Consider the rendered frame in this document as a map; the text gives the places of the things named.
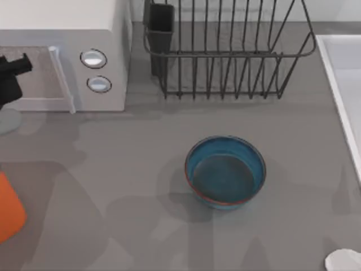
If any pale microwave oven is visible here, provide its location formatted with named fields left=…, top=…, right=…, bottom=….
left=0, top=0, right=132, bottom=113

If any orange container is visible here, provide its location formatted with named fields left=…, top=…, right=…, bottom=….
left=0, top=171, right=28, bottom=244

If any white sink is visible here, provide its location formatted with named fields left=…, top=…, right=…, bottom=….
left=315, top=34, right=361, bottom=189

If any large microwave knob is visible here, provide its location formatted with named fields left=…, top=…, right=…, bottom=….
left=80, top=49, right=108, bottom=69

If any dark wire dish rack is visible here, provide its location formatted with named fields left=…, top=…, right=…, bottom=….
left=142, top=0, right=317, bottom=100

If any black utensil holder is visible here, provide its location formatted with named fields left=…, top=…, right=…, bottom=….
left=143, top=2, right=176, bottom=77

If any small microwave knob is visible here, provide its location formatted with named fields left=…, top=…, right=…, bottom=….
left=86, top=75, right=113, bottom=94

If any blue bowl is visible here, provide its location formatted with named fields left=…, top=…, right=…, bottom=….
left=184, top=135, right=267, bottom=211

